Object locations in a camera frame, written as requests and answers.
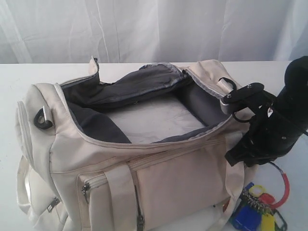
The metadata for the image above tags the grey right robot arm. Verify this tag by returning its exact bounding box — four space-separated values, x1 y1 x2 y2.
220 56 308 167

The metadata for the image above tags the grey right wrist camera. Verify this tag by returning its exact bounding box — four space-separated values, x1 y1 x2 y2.
220 81 268 116

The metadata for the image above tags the colourful key tag bunch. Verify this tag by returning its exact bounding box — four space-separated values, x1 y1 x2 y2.
229 162 290 231

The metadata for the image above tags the white backdrop curtain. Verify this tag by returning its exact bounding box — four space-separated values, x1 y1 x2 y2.
0 0 308 64

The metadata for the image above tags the cream white duffel bag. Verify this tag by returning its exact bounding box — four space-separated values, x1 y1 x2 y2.
15 58 252 231

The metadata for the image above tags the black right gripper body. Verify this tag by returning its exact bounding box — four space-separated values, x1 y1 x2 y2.
240 96 303 167

